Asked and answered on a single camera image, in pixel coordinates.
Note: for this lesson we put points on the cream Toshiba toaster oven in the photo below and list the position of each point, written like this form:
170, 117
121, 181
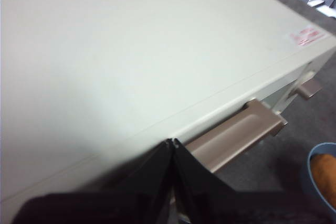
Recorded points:
131, 51

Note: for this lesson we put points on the brown potato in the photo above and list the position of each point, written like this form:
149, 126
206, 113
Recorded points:
325, 176

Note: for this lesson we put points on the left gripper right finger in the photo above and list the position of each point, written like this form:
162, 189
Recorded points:
223, 208

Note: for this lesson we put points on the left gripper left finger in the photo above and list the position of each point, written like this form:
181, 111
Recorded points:
118, 208

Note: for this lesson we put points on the beige oven knob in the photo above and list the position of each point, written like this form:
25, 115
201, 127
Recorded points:
309, 89

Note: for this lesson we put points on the blue bowl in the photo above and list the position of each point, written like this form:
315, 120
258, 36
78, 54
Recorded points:
305, 176

